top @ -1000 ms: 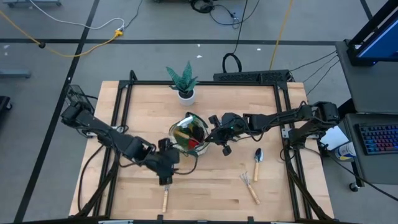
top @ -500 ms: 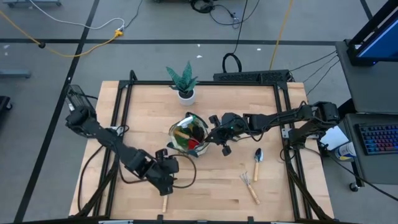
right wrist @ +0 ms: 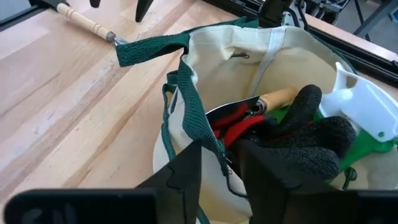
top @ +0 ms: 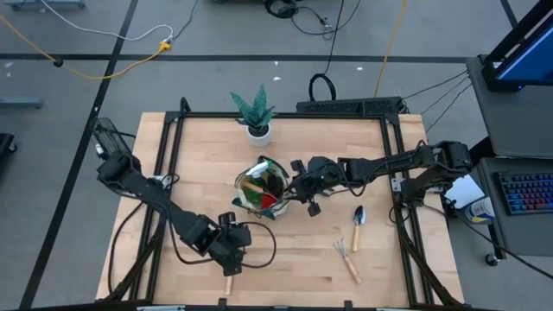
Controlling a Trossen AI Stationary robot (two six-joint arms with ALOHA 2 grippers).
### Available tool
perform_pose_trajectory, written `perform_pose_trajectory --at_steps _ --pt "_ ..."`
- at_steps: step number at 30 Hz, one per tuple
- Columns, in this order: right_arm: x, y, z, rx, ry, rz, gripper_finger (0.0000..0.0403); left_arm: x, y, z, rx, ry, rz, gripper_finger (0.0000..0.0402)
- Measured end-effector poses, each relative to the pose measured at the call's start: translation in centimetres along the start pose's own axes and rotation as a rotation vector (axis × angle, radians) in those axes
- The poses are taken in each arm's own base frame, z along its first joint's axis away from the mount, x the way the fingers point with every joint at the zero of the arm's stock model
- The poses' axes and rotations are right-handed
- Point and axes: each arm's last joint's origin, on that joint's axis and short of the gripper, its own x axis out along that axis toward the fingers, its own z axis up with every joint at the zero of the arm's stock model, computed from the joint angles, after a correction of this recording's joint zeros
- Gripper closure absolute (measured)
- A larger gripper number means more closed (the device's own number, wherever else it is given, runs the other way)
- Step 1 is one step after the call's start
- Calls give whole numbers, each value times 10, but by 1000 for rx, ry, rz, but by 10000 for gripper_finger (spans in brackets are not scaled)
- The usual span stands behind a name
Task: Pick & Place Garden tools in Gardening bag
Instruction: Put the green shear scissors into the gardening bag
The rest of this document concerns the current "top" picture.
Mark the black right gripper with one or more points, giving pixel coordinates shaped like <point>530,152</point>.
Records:
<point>322,177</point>

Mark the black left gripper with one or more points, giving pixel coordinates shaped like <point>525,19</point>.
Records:
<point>237,237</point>

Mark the red and black gardening glove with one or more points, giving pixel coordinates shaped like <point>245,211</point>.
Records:
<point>270,201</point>

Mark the cream gardening bag green trim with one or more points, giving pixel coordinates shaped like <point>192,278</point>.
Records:
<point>239,190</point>

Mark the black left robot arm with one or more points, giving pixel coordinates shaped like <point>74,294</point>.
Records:
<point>173,213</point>

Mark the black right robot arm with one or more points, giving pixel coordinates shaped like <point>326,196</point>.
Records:
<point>389,164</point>

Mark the green plant in white pot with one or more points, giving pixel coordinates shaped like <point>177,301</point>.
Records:
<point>259,136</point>

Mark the black perforated power unit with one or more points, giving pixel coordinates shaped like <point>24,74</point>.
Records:
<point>345,105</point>

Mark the black mesh box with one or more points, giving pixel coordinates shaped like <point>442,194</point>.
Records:
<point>108,136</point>

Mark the white paper sheet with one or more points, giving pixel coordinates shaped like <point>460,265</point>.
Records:
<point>466,190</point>

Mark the white blue yellow canister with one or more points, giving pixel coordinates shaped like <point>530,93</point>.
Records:
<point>481,209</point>

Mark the black caster wheel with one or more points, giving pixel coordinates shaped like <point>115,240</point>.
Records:
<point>491,259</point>

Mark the gray desk with keyboard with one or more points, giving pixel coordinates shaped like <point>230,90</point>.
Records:
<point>518,233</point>

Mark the backlit black keyboard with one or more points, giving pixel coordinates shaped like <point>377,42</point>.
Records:
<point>527,192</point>

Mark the gray desk with monitor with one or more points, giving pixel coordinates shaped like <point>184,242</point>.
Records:
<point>518,121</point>

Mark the black chair base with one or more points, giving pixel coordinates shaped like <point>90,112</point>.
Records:
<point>6,144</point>

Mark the black floor disc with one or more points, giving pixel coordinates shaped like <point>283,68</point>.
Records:
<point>57,63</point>

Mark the gray floor bar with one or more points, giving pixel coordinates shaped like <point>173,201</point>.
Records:
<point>21,102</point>

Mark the black monitor on stand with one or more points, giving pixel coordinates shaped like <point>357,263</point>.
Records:
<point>531,60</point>

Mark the black aluminium table frame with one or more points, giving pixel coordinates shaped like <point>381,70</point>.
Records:
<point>207,115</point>

